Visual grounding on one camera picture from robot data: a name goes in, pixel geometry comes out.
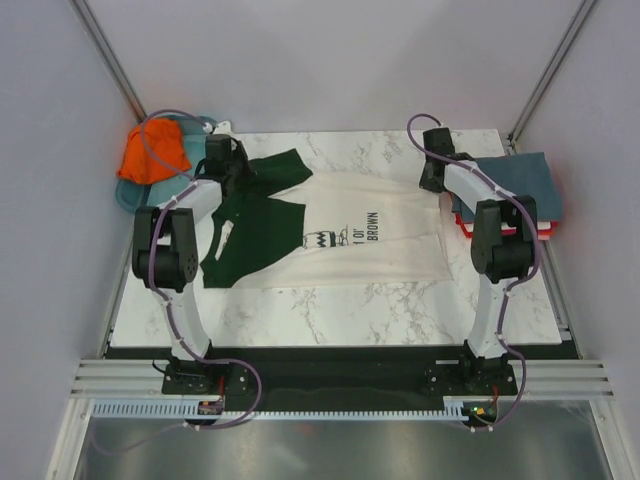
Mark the white and green t shirt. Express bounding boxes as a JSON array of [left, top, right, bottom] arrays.
[[200, 150, 451, 289]]

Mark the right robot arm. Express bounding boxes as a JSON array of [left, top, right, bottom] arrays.
[[415, 127, 540, 394]]

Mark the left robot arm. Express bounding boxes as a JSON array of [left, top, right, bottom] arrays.
[[131, 133, 253, 393]]

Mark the teal plastic bin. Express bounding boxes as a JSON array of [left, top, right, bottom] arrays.
[[115, 115, 205, 213]]

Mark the orange crumpled t shirt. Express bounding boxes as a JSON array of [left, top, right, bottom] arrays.
[[117, 118, 192, 185]]

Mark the folded grey-blue t shirt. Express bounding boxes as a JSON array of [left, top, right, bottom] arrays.
[[473, 152, 564, 223]]

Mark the folded red t shirt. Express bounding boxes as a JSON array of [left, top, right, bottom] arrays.
[[452, 209, 556, 242]]

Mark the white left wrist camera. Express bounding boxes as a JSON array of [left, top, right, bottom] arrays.
[[202, 121, 233, 135]]

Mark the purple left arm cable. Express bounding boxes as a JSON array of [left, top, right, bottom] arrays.
[[139, 109, 264, 431]]

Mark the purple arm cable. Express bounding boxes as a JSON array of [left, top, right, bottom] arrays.
[[405, 113, 544, 431], [139, 109, 264, 431]]

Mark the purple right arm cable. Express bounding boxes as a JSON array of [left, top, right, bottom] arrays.
[[405, 113, 544, 431]]

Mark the right aluminium frame post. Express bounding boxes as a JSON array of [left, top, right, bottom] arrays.
[[502, 0, 600, 151]]

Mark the aluminium frame post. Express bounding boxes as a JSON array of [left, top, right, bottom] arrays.
[[69, 0, 147, 122], [502, 0, 600, 151]]

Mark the left aluminium frame post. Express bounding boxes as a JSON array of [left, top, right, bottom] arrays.
[[69, 0, 147, 122]]

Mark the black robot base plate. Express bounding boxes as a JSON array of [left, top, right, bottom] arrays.
[[162, 346, 518, 410]]

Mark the white slotted cable duct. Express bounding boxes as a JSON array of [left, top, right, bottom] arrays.
[[91, 397, 498, 422]]

